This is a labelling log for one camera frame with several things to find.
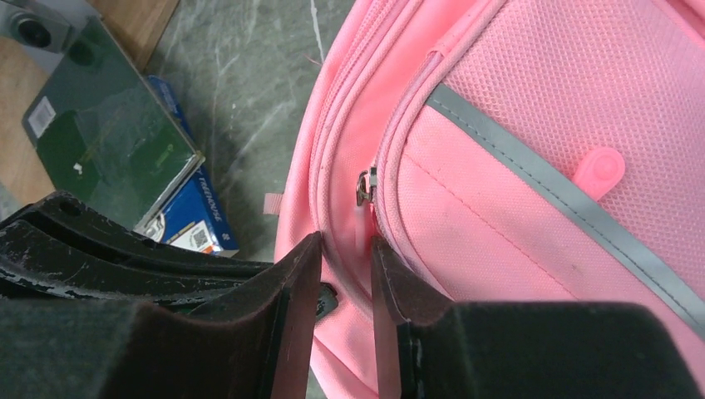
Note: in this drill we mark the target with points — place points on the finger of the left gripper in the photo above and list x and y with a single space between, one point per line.
61 249

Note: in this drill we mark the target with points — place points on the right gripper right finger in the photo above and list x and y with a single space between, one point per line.
428 346

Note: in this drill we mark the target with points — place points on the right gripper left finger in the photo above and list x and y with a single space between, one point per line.
253 342

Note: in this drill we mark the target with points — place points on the dark green book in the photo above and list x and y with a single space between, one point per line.
113 144

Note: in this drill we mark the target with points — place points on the pink backpack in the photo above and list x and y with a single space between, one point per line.
507 151

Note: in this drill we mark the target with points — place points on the blue cover book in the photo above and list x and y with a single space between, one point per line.
193 219

